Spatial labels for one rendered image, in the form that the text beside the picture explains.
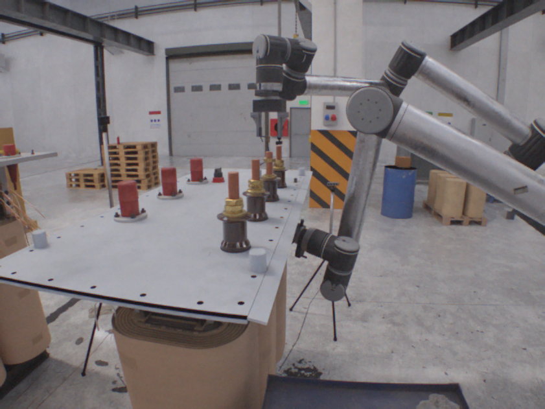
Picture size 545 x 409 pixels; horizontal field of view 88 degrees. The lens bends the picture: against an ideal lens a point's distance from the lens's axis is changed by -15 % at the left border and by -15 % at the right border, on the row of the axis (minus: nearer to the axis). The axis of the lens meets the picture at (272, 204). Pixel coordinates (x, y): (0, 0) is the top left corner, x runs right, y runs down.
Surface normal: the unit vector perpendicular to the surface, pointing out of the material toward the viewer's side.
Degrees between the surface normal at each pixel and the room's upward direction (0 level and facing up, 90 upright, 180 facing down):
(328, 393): 0
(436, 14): 90
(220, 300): 0
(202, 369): 90
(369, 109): 96
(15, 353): 90
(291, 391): 0
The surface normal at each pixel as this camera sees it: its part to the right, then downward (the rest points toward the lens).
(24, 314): 0.95, 0.08
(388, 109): -0.23, 0.33
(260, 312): 0.19, -0.94
